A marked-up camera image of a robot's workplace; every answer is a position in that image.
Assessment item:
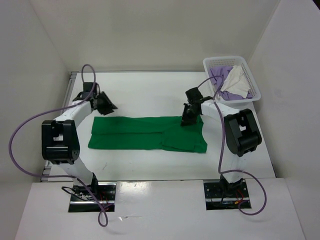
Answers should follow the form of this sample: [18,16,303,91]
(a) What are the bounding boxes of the green t shirt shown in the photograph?
[88,116,208,154]

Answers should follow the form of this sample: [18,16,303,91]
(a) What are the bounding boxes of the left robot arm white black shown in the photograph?
[41,91,117,200]

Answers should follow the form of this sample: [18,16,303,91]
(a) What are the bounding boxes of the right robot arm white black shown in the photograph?
[181,100,262,197]

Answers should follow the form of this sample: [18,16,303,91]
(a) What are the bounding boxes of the purple t shirt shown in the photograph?
[208,65,253,102]

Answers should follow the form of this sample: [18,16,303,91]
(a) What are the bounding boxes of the white plastic basket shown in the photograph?
[203,56,261,104]

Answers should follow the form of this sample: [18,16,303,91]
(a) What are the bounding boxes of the white t shirt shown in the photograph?
[220,65,252,101]

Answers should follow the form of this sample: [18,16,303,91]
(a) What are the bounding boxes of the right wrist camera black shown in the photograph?
[185,87,203,104]

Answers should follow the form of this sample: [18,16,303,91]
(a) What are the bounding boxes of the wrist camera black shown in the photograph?
[185,87,203,104]
[74,82,100,101]

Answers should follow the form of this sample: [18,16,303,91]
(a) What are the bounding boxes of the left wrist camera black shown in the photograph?
[74,82,100,101]

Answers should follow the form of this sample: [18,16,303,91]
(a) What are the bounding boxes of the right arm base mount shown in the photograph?
[203,179,252,211]

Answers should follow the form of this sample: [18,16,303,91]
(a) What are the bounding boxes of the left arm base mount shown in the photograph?
[61,182,117,213]

